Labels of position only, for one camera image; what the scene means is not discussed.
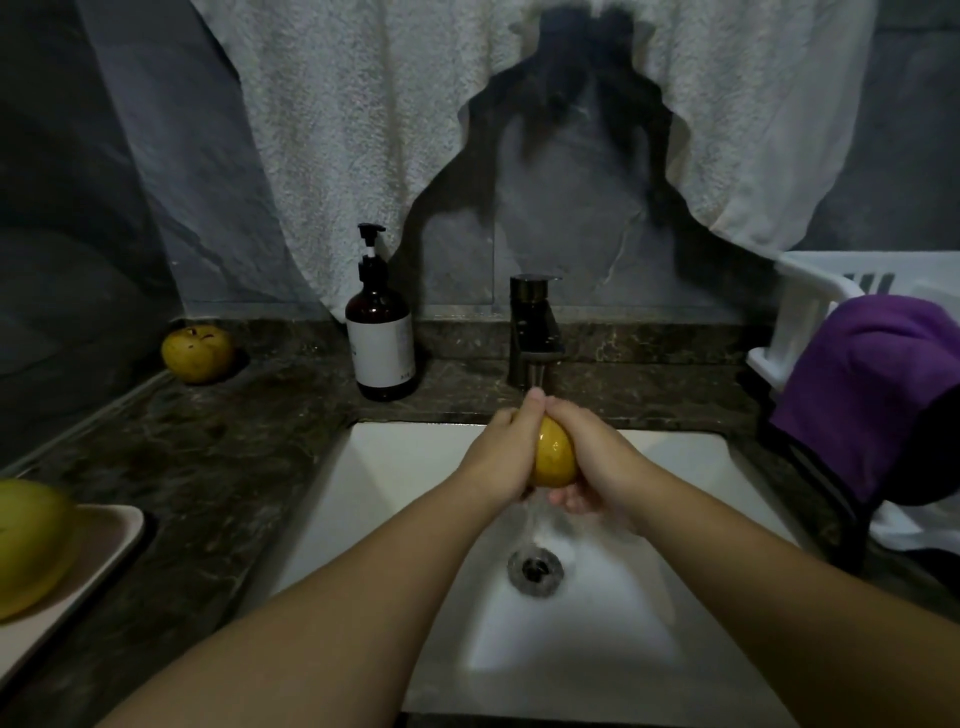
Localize person's right hand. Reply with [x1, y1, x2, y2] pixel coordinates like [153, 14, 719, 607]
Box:
[543, 396, 672, 527]

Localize person's left hand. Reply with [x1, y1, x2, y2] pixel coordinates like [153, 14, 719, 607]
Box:
[450, 387, 551, 512]

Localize black faucet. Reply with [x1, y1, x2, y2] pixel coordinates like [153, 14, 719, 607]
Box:
[508, 273, 566, 392]

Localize dark soap pump bottle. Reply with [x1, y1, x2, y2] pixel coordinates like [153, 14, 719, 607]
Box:
[343, 223, 420, 402]

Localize purple cloth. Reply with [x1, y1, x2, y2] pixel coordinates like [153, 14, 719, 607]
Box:
[771, 294, 960, 509]

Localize group of yellow apples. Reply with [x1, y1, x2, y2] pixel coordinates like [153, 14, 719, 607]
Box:
[160, 322, 239, 386]

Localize beige plastic tray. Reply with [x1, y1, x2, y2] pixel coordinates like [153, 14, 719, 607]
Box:
[0, 502, 147, 692]

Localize person's right forearm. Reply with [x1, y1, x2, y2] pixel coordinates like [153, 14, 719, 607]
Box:
[637, 477, 960, 728]

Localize person's left forearm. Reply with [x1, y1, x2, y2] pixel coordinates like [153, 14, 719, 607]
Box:
[97, 472, 485, 728]

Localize metal sink drain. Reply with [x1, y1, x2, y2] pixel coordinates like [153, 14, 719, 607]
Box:
[507, 544, 566, 597]

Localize white sink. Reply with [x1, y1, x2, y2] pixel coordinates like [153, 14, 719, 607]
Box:
[270, 420, 804, 728]

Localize white plastic basket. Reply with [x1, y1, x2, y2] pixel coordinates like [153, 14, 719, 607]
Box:
[745, 250, 960, 557]

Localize white hanging towel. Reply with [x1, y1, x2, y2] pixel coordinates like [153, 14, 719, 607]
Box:
[190, 0, 879, 320]

